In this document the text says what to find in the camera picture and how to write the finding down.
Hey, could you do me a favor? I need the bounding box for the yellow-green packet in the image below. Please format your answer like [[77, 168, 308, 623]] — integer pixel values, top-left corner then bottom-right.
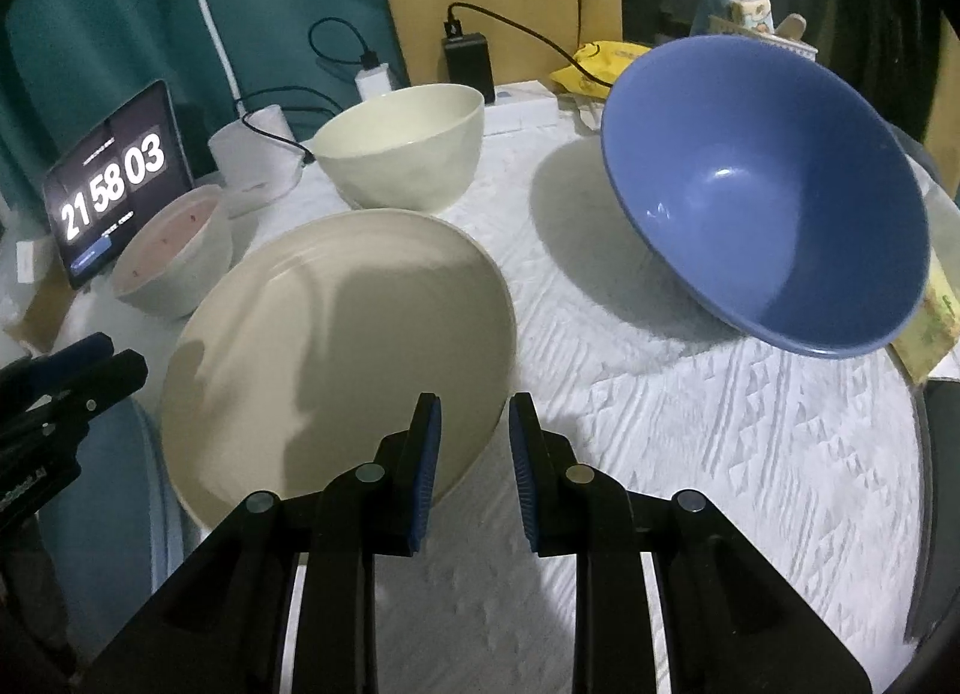
[[889, 266, 960, 384]]

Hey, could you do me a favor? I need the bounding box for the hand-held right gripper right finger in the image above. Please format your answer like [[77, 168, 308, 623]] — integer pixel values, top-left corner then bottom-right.
[[508, 392, 875, 694]]

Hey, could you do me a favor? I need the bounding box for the brown cardboard box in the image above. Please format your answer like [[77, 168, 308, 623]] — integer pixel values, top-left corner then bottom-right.
[[0, 274, 83, 354]]

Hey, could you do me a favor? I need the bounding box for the yellow bag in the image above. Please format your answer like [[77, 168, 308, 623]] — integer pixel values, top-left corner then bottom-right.
[[550, 41, 653, 95]]

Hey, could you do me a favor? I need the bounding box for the tablet showing clock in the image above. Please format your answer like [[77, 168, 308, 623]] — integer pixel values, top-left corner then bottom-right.
[[41, 79, 194, 290]]

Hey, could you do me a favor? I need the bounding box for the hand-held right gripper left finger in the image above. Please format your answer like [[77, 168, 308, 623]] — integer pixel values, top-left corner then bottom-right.
[[79, 392, 443, 694]]

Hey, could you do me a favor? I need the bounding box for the white power strip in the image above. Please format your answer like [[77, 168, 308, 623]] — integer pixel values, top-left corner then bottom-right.
[[484, 80, 560, 136]]

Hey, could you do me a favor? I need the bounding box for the white quilted tablecloth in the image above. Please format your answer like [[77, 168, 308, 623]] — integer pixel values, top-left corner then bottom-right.
[[0, 79, 931, 694]]

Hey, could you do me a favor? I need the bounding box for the cream plate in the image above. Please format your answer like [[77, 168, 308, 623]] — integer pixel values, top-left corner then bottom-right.
[[160, 208, 518, 526]]

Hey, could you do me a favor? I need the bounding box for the cream bowl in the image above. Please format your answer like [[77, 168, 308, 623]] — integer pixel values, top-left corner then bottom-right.
[[311, 83, 486, 213]]

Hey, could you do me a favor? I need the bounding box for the black power adapter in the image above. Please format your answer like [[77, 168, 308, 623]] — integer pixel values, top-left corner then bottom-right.
[[441, 34, 496, 104]]

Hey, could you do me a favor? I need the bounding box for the white charger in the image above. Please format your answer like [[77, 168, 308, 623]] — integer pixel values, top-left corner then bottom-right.
[[355, 64, 392, 101]]

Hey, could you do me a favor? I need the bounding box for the black lamp cable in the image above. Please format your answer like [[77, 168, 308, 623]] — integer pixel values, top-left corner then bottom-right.
[[238, 17, 376, 166]]

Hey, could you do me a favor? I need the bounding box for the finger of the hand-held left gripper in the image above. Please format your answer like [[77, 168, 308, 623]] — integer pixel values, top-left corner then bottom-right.
[[0, 349, 149, 444], [0, 332, 115, 402]]

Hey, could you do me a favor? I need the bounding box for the dark cloth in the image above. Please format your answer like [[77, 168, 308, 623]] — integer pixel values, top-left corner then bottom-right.
[[814, 0, 946, 148]]

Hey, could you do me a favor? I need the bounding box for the white desk lamp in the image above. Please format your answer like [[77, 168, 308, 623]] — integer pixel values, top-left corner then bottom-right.
[[103, 0, 305, 219]]

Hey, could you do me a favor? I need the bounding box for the white bowl with pink spots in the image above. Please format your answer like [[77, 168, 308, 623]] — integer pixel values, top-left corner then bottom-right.
[[111, 184, 233, 320]]

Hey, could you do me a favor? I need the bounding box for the black adapter cable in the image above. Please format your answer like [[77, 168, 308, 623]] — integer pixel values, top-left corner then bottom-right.
[[446, 2, 612, 97]]

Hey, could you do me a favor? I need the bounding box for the teal curtain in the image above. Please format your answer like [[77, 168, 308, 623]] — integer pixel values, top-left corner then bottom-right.
[[0, 0, 410, 215]]

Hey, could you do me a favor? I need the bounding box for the blue bowl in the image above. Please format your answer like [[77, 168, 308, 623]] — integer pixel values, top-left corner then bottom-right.
[[600, 36, 933, 357]]

